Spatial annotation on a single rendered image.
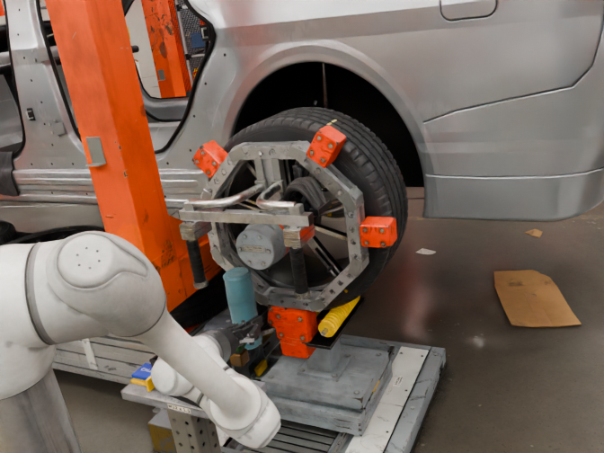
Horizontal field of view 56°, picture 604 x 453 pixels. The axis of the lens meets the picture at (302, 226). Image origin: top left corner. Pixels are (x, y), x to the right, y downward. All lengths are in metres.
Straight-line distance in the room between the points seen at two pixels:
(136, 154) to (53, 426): 1.23
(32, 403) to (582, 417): 1.93
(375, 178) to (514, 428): 1.08
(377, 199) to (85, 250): 1.13
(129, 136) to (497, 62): 1.18
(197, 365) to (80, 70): 1.18
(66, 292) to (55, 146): 2.31
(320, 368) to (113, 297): 1.53
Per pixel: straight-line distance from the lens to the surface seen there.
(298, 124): 1.73
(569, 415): 2.37
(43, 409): 0.87
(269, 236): 1.63
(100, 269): 0.69
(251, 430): 1.22
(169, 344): 0.97
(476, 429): 2.27
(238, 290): 1.79
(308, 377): 2.17
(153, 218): 2.04
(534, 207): 1.99
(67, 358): 2.77
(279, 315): 1.90
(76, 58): 1.96
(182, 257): 2.18
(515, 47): 1.88
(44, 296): 0.73
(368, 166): 1.69
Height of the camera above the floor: 1.46
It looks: 20 degrees down
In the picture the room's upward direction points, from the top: 8 degrees counter-clockwise
